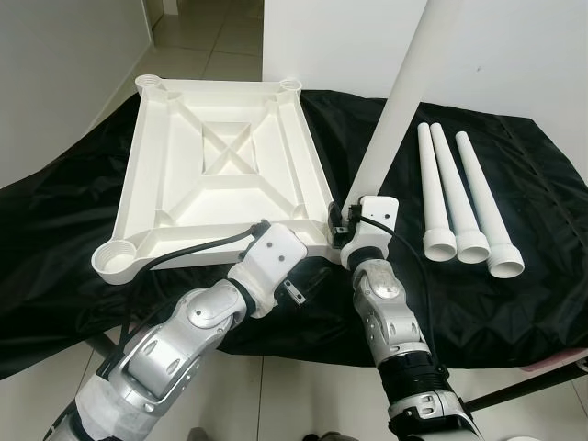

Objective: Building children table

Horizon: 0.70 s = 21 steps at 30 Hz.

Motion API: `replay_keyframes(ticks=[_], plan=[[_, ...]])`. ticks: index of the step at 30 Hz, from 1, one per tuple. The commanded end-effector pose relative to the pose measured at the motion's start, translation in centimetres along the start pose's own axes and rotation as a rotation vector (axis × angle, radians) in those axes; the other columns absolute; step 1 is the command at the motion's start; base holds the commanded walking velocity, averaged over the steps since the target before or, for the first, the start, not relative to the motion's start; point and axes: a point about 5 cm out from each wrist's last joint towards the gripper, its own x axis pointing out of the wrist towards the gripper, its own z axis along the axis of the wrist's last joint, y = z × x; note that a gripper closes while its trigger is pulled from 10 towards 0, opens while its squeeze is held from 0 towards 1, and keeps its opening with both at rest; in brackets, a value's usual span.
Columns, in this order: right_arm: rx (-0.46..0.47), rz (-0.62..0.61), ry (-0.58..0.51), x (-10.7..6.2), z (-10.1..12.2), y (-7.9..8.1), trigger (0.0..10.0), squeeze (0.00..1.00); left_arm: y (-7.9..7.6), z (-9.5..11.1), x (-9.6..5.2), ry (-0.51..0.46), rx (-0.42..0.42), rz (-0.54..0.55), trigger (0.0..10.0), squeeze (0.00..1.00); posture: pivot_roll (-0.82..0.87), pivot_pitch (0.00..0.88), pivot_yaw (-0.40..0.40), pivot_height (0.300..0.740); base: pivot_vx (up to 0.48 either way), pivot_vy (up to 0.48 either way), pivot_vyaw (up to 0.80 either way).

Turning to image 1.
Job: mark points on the black metal work table leg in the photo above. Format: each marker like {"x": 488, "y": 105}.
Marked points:
{"x": 524, "y": 388}

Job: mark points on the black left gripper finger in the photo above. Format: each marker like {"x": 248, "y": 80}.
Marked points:
{"x": 317, "y": 268}

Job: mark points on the white plastic children table top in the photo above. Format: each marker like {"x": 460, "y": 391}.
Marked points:
{"x": 165, "y": 184}

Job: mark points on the grey robot foot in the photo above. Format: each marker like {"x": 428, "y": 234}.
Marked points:
{"x": 197, "y": 435}
{"x": 328, "y": 436}

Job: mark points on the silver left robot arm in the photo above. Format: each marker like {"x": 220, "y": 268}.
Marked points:
{"x": 156, "y": 358}

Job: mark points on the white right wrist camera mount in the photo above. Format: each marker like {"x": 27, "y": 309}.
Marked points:
{"x": 375, "y": 213}

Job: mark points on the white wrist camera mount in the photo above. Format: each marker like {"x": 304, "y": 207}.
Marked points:
{"x": 375, "y": 213}
{"x": 271, "y": 253}

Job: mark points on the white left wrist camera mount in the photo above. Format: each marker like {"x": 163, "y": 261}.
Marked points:
{"x": 271, "y": 253}

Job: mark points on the grey right robot foot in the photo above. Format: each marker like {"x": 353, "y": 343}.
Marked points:
{"x": 328, "y": 436}

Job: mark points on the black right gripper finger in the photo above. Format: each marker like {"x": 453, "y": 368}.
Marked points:
{"x": 334, "y": 216}

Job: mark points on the grey left robot foot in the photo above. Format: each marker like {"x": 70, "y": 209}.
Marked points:
{"x": 197, "y": 435}

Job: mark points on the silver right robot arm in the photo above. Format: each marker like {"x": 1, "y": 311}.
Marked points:
{"x": 390, "y": 312}

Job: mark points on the pink table corner piece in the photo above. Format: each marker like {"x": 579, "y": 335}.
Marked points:
{"x": 556, "y": 363}

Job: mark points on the black cloth table cover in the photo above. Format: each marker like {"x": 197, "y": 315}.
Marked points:
{"x": 514, "y": 312}

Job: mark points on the white round floor base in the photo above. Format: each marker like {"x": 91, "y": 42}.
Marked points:
{"x": 530, "y": 437}

